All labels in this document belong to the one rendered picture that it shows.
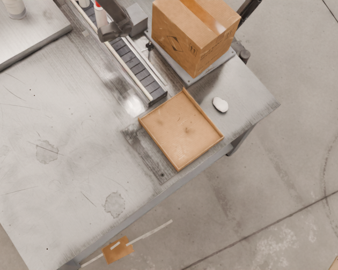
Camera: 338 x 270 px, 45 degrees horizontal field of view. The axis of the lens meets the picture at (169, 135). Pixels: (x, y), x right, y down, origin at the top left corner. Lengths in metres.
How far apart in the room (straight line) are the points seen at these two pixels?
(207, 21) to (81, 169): 0.83
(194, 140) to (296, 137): 1.20
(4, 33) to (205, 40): 0.95
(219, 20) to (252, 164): 1.24
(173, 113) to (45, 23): 0.75
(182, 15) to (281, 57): 1.48
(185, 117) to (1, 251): 1.43
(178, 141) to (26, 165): 0.67
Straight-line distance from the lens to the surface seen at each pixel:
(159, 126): 1.84
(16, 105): 1.96
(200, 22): 1.77
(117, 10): 1.61
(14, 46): 2.05
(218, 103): 1.89
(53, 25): 2.07
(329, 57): 3.27
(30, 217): 1.80
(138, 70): 1.90
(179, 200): 2.61
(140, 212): 2.36
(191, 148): 1.82
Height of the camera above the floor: 2.56
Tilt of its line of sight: 70 degrees down
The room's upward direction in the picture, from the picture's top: 11 degrees clockwise
